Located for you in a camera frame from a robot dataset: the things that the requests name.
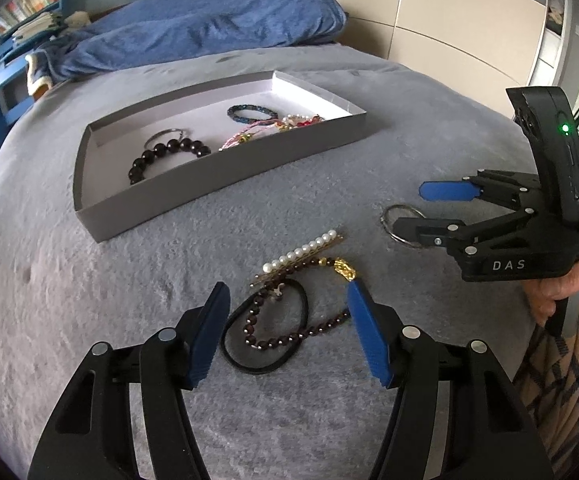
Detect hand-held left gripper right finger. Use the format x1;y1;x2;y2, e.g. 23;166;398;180
347;280;555;480

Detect grey cardboard box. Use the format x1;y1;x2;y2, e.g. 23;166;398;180
74;70;369;243

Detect grey fleece blanket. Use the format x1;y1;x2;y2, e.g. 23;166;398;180
0;42;550;480

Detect beige wardrobe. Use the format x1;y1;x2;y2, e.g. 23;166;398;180
319;0;579;126

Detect pearl hair pin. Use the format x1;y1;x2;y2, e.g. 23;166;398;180
252;229;348;288

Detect metal key ring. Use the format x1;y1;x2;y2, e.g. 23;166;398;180
379;203;427;250
144;128;187;151

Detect small bead bracelet gold charm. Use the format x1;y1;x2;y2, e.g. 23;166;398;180
242;256;358;351

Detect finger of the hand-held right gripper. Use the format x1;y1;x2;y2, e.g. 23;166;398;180
395;208;535;261
418;170;540;209

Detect blue pillow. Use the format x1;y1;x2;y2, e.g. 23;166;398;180
30;0;347;86

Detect person's right hand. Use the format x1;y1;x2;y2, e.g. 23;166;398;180
522;259;579;328

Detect pink string bracelet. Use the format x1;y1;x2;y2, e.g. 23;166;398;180
220;119;290;151

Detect red and silver bead bracelet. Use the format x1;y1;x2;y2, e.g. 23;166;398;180
277;112;327;131

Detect black wrist strap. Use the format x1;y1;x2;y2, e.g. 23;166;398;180
544;300;568;357

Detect large dark bead bracelet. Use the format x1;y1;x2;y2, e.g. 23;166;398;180
128;137;212;185

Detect beige plaid trousers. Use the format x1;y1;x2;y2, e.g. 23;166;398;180
512;305;579;480

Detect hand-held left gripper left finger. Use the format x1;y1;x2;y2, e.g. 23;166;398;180
27;281;232;480

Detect blue braided bracelet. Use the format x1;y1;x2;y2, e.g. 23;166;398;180
227;104;277;125

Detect black hair tie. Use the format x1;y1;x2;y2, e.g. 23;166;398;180
220;280;311;375

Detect stack of papers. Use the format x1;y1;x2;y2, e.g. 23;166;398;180
12;12;63;41

